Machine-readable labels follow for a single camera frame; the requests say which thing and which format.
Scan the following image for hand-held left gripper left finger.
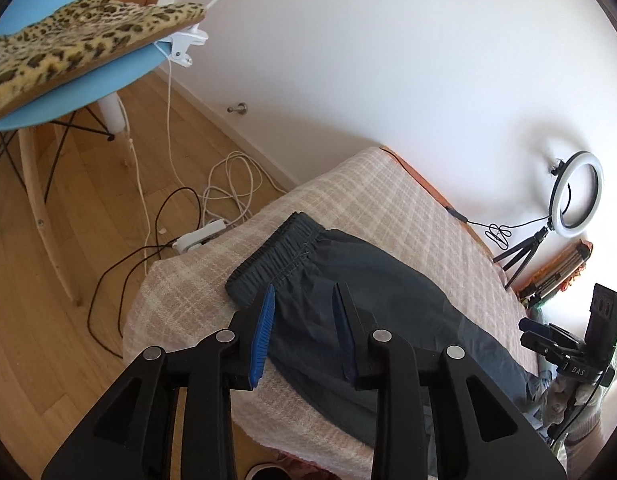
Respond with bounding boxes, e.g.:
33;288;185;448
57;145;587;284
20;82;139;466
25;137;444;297
41;284;276;480

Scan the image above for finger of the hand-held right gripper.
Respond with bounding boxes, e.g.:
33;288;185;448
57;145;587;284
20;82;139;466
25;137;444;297
519;317;556;341
521;332;559;362

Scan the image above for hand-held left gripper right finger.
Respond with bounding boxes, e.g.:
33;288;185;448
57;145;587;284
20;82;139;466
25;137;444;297
332;282;569;480

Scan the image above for dark blue pants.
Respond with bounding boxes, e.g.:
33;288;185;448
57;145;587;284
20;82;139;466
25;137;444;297
225;211;544;448

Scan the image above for light blue cloth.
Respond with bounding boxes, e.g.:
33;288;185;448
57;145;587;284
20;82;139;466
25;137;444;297
525;372;555;428

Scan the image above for folded orange silver tripod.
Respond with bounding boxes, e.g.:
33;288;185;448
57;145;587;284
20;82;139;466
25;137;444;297
518;241;594;306

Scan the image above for white power strip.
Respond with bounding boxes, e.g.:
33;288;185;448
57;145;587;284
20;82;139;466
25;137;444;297
172;219;226;254

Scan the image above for pink plaid blanket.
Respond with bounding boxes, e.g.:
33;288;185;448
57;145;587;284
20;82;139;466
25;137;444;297
122;146;541;480

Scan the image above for blue chair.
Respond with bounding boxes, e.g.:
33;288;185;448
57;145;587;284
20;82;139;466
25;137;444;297
0;0;172;308

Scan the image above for white clip lamp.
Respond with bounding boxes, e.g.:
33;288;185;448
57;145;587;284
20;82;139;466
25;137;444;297
156;0;406;68

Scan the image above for leopard print cushion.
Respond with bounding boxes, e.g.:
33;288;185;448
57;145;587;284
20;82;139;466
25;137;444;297
0;0;208;122

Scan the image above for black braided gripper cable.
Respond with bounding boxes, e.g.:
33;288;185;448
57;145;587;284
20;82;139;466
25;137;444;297
551;377;606;448

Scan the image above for white ring light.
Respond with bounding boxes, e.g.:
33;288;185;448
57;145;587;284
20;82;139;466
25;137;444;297
548;152;605;239

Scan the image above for black ring light cable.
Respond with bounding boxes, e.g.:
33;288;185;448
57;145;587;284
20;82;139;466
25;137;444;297
381;146;556;252

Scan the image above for white cable bundle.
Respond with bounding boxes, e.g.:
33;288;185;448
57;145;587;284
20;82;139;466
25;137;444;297
203;151;266;226

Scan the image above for black floor cable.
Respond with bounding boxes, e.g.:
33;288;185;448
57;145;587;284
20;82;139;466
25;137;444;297
87;187;204;358

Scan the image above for white lamp cable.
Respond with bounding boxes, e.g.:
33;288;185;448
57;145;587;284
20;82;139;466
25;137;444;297
166;57;212;198

